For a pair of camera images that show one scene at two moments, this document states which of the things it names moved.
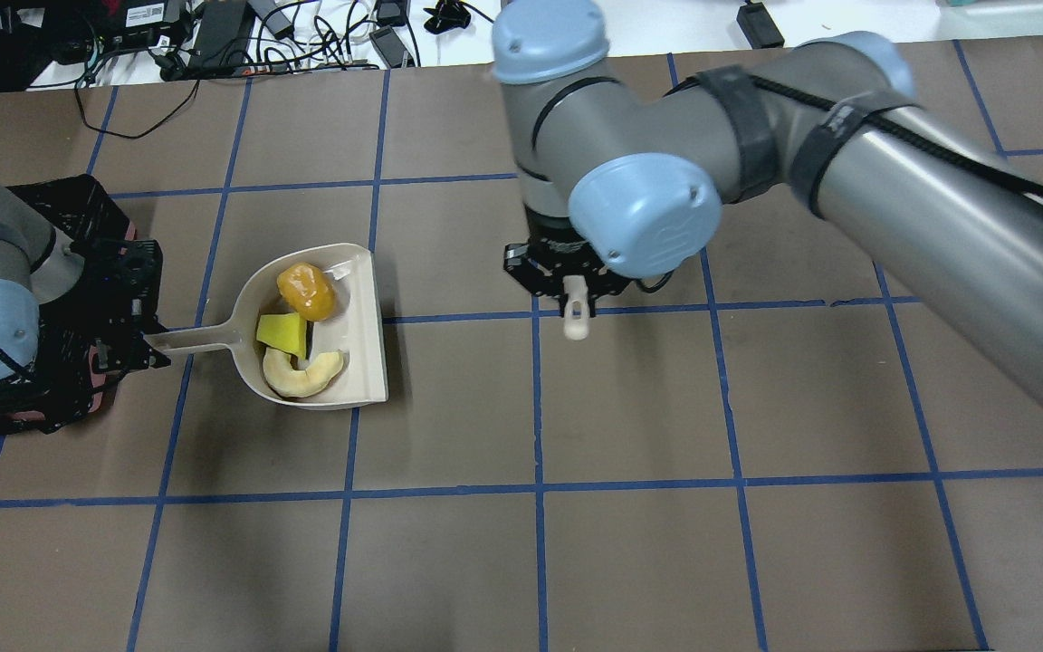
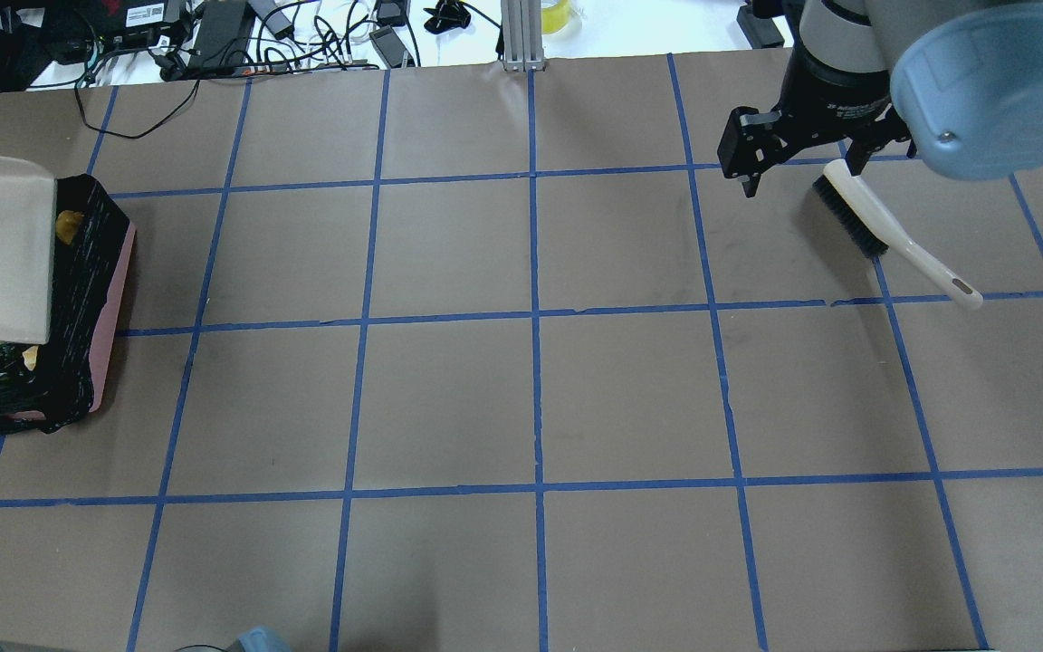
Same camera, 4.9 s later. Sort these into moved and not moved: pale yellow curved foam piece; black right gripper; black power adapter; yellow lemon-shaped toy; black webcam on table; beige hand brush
Moved: pale yellow curved foam piece; yellow lemon-shaped toy; beige hand brush; black right gripper
Not moved: black power adapter; black webcam on table
